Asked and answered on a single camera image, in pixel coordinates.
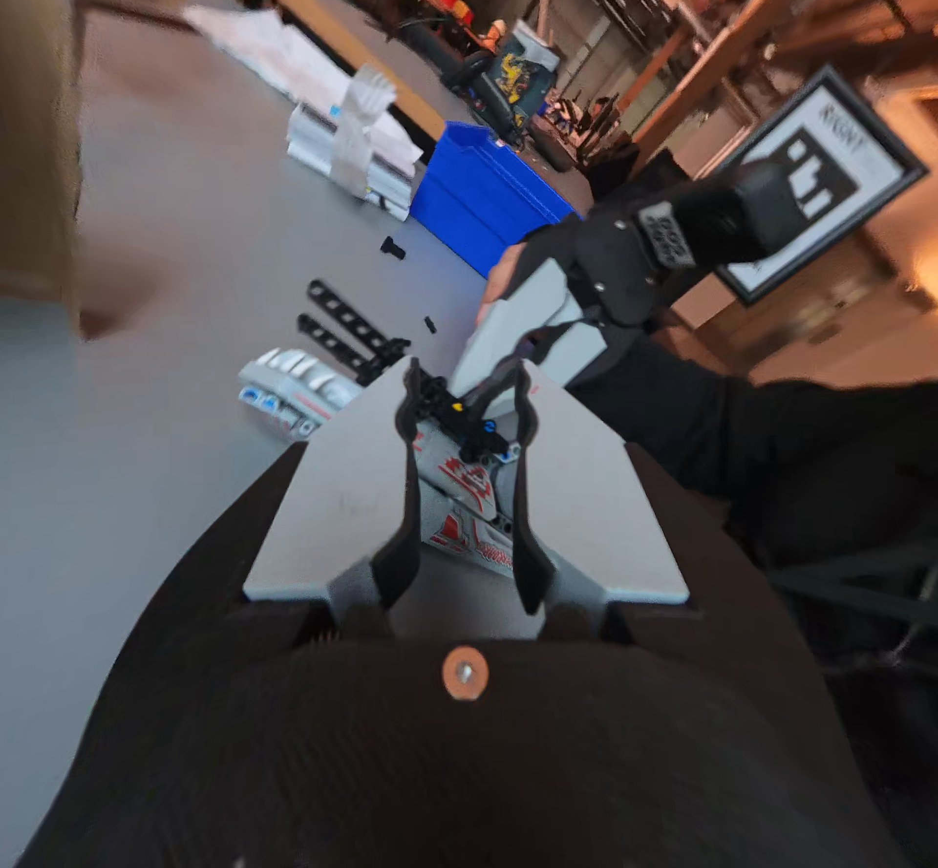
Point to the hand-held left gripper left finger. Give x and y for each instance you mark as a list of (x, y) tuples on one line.
[(330, 509)]

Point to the lego set box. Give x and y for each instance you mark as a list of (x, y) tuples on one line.
[(520, 80)]

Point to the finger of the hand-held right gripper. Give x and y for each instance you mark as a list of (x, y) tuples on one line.
[(564, 351), (527, 296)]

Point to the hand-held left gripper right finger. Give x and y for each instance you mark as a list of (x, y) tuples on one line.
[(601, 516)]

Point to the person's right hand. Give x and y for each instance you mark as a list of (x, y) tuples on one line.
[(500, 282)]

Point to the person's right forearm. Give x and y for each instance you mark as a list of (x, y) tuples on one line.
[(733, 428)]

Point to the black framed marker sign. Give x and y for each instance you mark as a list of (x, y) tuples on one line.
[(843, 142)]

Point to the black lego angle connector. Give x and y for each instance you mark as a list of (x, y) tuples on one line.
[(392, 247)]

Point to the pink plastic bag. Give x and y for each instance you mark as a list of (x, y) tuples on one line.
[(352, 142)]

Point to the open cardboard box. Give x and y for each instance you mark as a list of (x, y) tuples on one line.
[(36, 113)]

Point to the wooden post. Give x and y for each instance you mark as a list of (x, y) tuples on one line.
[(703, 55)]

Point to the blue plastic bin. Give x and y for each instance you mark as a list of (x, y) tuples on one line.
[(476, 194)]

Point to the black desk phone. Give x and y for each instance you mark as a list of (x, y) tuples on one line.
[(469, 73)]

